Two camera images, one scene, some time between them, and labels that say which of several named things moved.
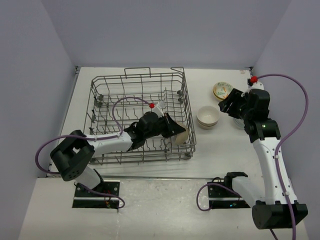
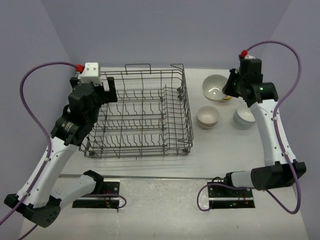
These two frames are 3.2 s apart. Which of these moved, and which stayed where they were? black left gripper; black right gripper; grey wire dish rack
Moved: black right gripper; black left gripper
Stayed: grey wire dish rack
